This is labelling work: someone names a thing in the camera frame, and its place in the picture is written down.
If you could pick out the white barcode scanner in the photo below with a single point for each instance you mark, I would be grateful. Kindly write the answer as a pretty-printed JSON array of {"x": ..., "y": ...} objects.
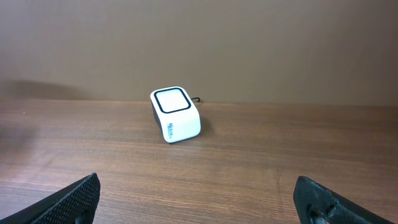
[{"x": 175, "y": 113}]

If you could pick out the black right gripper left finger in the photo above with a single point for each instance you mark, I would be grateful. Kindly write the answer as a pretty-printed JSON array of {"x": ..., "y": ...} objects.
[{"x": 74, "y": 204}]

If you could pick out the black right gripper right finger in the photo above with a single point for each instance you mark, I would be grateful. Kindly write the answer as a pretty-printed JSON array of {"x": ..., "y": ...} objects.
[{"x": 315, "y": 203}]

